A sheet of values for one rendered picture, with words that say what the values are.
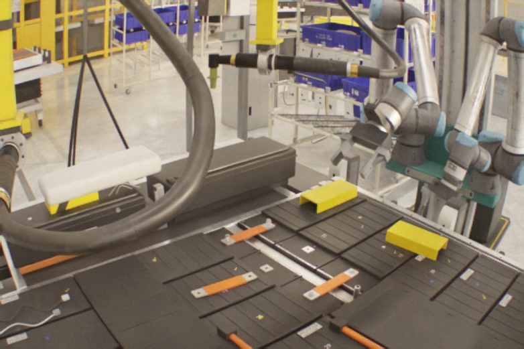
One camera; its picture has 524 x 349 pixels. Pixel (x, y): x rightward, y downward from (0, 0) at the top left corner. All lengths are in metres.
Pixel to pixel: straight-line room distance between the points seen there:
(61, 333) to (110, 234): 0.44
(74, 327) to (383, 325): 0.62
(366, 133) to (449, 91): 1.04
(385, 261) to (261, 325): 0.36
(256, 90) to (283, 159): 3.52
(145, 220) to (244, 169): 0.83
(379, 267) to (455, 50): 1.48
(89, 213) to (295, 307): 0.53
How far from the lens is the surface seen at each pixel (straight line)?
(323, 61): 1.36
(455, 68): 2.37
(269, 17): 1.36
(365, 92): 3.50
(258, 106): 5.00
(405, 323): 0.95
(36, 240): 0.58
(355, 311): 0.96
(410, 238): 1.18
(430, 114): 1.63
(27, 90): 5.44
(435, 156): 2.42
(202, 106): 0.66
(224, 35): 3.74
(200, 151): 0.62
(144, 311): 0.96
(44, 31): 10.50
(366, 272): 1.11
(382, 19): 1.97
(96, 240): 0.55
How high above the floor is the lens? 1.62
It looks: 24 degrees down
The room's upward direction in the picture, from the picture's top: 1 degrees clockwise
